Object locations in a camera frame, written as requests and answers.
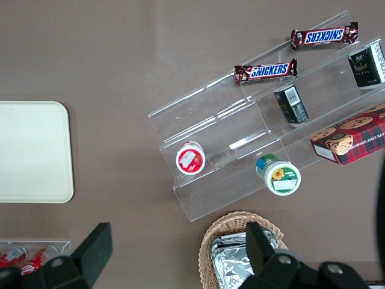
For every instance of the black carton with white side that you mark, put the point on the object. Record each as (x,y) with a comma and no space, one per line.
(365,66)

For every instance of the beige plastic tray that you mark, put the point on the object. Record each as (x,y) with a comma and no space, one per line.
(33,150)

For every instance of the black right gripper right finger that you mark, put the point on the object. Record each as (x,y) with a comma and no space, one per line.
(261,259)

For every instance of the foil wrapped pack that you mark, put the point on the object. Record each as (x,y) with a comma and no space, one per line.
(231,265)
(230,237)

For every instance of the red lid yogurt cup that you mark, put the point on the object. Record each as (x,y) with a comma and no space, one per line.
(190,161)

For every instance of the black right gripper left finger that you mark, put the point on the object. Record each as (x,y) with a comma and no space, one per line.
(90,256)

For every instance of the clear acrylic stepped stand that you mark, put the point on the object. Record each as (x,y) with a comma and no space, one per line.
(234,126)

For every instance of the green sunflower yogurt cup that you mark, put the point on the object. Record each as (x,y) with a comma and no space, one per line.
(281,179)

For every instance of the Snickers chocolate bar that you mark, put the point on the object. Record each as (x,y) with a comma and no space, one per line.
(267,71)
(325,36)

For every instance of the light wicker basket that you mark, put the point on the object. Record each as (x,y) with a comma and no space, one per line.
(207,241)

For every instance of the small black carton box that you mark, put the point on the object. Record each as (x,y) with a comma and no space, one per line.
(291,103)

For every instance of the clear acrylic bottle rack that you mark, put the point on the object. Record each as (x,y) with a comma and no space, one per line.
(64,244)

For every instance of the red tartan cookie box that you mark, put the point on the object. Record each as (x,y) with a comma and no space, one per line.
(352,141)

